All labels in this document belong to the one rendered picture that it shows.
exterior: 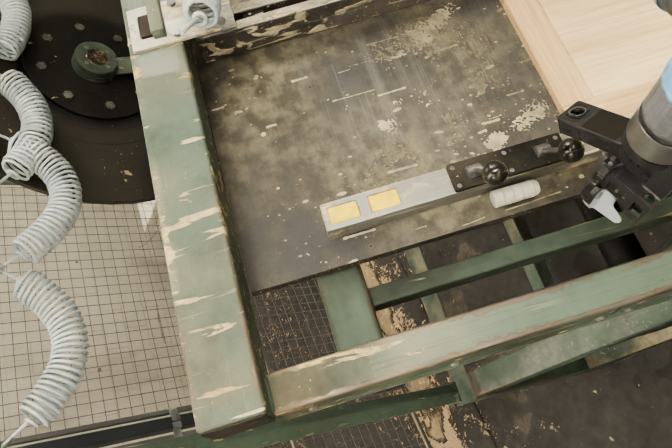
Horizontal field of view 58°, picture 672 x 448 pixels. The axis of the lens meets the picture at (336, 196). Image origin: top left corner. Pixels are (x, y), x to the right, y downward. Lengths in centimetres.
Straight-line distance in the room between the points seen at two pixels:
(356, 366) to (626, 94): 68
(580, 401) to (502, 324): 184
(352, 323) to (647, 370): 172
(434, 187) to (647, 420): 178
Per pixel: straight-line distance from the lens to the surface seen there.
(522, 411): 296
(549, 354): 181
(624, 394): 265
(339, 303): 102
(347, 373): 91
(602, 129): 82
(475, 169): 100
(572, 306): 97
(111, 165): 154
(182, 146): 103
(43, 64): 167
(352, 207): 99
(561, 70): 119
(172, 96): 109
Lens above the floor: 222
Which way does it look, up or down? 35 degrees down
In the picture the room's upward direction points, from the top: 89 degrees counter-clockwise
